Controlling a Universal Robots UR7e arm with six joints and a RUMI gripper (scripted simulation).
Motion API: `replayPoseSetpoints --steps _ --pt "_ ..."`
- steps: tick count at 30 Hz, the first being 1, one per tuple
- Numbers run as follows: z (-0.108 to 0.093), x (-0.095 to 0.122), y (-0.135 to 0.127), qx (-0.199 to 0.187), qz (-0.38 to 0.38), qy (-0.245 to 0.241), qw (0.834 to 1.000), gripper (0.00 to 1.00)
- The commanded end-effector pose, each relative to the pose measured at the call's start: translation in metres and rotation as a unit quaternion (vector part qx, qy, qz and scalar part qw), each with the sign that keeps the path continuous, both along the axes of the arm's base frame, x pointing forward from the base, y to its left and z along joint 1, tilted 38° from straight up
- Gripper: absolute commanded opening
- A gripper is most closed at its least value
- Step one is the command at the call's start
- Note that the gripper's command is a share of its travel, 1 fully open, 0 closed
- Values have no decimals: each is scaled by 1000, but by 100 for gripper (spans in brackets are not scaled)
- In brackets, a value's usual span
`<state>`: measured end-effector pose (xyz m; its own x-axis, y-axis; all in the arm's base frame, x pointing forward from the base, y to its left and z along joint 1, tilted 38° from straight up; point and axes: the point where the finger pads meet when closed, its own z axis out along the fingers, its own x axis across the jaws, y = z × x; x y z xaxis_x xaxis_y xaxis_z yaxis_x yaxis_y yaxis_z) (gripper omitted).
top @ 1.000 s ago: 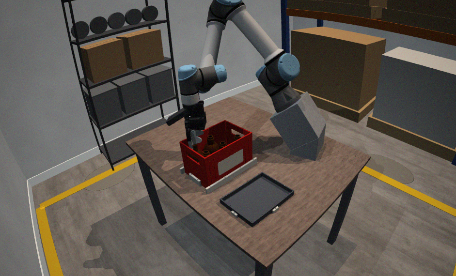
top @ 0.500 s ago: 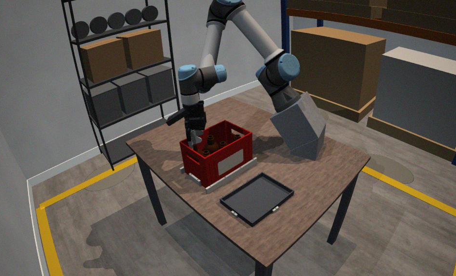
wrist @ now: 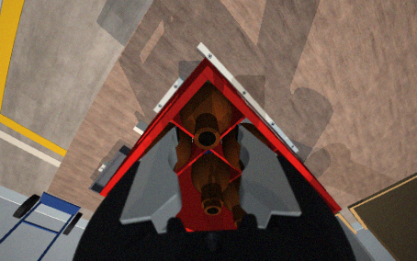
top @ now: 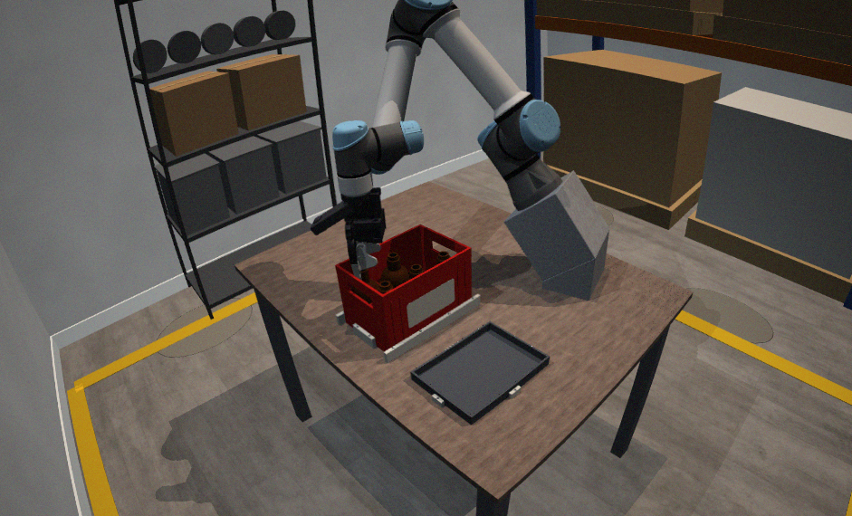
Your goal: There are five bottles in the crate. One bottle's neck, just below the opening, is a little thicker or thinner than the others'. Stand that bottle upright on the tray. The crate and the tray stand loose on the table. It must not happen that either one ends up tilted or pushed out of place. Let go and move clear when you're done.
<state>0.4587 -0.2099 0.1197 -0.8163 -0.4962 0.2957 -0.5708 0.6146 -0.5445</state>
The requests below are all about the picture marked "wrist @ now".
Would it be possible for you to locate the black rectangular tray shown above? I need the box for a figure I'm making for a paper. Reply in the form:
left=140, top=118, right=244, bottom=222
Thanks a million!
left=89, top=145, right=131, bottom=194

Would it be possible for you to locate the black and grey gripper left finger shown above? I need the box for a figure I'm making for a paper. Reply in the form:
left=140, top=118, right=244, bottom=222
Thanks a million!
left=73, top=126, right=182, bottom=261

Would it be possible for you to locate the brown bottle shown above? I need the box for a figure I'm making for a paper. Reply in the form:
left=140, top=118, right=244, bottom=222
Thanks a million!
left=220, top=118, right=268, bottom=171
left=191, top=150, right=231, bottom=216
left=222, top=176, right=247, bottom=229
left=179, top=79, right=232, bottom=150
left=145, top=121, right=193, bottom=171

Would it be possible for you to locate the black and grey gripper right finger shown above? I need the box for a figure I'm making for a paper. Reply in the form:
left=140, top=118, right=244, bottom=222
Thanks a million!
left=235, top=124, right=356, bottom=261

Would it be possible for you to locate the red crate with dividers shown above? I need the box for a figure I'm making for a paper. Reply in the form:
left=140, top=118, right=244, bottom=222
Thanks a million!
left=100, top=57, right=341, bottom=232

